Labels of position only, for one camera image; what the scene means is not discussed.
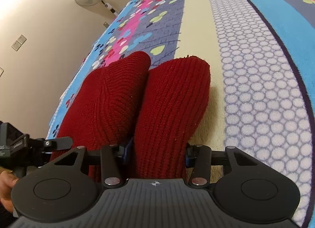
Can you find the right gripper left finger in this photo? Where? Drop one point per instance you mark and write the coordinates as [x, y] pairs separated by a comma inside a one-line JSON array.
[[69, 185]]

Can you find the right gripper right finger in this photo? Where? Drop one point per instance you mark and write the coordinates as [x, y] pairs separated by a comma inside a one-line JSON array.
[[242, 186]]

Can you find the dark red knit sweater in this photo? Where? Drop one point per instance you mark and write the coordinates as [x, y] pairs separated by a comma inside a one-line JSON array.
[[158, 109]]

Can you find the person's left hand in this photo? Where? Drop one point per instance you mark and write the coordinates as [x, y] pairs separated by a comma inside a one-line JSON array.
[[7, 182]]

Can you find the colourful floral striped blanket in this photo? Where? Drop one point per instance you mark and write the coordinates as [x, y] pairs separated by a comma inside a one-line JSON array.
[[261, 59]]

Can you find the double wall switch plate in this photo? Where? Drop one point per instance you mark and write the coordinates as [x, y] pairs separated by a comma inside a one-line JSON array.
[[19, 42]]

